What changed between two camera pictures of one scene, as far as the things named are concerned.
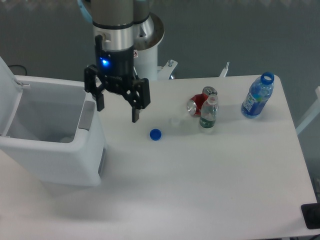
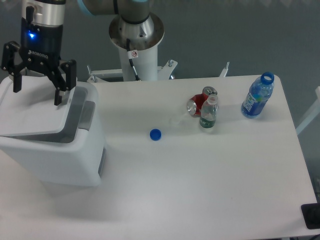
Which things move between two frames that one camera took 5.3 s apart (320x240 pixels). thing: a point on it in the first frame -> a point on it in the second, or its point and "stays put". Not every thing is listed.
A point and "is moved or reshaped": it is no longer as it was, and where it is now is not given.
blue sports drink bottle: [260, 91] stays put
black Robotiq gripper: [116, 67] -> [41, 45]
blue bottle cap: [155, 134] stays put
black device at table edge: [311, 214] stays put
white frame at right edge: [314, 111] stays put
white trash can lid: [11, 92] is moved or reshaped
